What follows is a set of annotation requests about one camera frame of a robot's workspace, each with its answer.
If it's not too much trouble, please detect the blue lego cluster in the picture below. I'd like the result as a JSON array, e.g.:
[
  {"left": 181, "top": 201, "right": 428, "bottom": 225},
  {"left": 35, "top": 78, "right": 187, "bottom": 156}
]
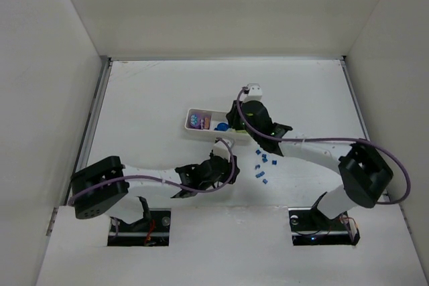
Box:
[{"left": 214, "top": 123, "right": 230, "bottom": 132}]

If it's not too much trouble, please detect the purple flower lego block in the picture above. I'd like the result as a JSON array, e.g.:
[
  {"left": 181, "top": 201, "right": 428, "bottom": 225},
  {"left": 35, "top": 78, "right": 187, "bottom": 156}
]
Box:
[{"left": 188, "top": 113, "right": 204, "bottom": 130}]

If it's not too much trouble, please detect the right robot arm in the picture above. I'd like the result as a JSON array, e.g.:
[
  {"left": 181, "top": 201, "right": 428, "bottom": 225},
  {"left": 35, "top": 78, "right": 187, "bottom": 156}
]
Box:
[{"left": 227, "top": 99, "right": 393, "bottom": 220}]

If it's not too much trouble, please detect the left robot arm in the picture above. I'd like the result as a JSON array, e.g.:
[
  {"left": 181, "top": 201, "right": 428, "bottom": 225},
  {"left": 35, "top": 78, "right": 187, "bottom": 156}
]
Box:
[{"left": 68, "top": 153, "right": 240, "bottom": 224}]

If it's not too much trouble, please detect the white three-compartment tray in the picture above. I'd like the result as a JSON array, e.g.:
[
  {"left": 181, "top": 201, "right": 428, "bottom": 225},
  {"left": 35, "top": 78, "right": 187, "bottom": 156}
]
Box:
[{"left": 184, "top": 109, "right": 251, "bottom": 145}]

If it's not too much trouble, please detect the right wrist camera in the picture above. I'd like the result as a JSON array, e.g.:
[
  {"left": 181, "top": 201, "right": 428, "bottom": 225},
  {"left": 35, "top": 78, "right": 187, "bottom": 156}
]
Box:
[{"left": 243, "top": 83, "right": 263, "bottom": 102}]

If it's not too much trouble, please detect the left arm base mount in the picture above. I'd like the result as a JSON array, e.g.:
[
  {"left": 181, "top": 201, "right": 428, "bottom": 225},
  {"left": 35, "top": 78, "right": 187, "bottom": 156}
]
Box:
[{"left": 107, "top": 197, "right": 171, "bottom": 247}]

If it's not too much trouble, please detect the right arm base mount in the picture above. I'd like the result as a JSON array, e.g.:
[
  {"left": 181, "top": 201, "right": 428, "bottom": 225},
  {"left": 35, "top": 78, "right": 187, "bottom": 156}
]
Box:
[{"left": 288, "top": 192, "right": 361, "bottom": 246}]

